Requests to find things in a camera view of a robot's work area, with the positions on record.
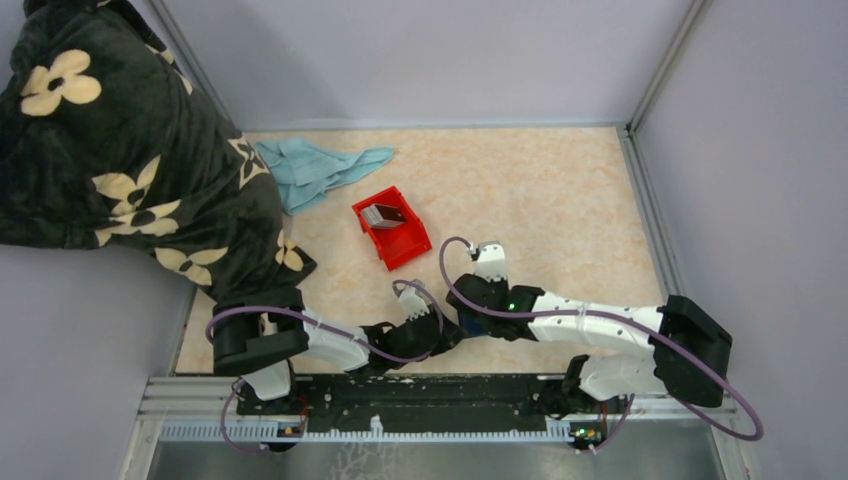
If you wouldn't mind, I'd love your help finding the aluminium frame post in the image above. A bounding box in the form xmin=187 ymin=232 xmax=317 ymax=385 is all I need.
xmin=147 ymin=0 xmax=239 ymax=127
xmin=627 ymin=0 xmax=712 ymax=137

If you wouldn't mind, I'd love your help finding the light blue cloth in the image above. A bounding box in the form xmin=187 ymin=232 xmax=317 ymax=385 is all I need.
xmin=255 ymin=137 xmax=395 ymax=216

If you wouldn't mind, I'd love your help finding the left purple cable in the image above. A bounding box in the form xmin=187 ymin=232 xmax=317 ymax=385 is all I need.
xmin=205 ymin=278 xmax=446 ymax=457

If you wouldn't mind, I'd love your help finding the aluminium frame post left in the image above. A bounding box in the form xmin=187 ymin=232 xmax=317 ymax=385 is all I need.
xmin=147 ymin=0 xmax=239 ymax=127

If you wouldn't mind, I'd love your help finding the aluminium frame post right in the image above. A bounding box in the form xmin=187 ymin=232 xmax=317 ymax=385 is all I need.
xmin=627 ymin=0 xmax=712 ymax=137

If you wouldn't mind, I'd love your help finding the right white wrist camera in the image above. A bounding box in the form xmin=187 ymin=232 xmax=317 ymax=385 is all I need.
xmin=471 ymin=241 xmax=508 ymax=282

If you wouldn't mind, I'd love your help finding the black floral fleece blanket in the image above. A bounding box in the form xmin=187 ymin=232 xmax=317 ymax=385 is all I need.
xmin=1 ymin=1 xmax=316 ymax=301

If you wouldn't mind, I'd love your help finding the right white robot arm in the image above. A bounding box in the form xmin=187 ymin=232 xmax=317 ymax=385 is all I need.
xmin=446 ymin=274 xmax=732 ymax=412

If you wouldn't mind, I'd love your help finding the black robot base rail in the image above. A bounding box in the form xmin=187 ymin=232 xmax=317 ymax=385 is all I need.
xmin=231 ymin=360 xmax=631 ymax=452

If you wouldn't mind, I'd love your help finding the navy leather card holder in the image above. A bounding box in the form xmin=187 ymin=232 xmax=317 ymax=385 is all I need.
xmin=457 ymin=312 xmax=488 ymax=338

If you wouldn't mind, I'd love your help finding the cards stack in bin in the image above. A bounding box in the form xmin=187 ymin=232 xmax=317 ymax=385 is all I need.
xmin=361 ymin=204 xmax=407 ymax=229

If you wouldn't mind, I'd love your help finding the red plastic bin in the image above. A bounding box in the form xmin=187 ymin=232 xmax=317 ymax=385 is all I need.
xmin=352 ymin=186 xmax=432 ymax=271

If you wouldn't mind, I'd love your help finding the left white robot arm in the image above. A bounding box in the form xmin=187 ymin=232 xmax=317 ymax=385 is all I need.
xmin=205 ymin=280 xmax=466 ymax=414

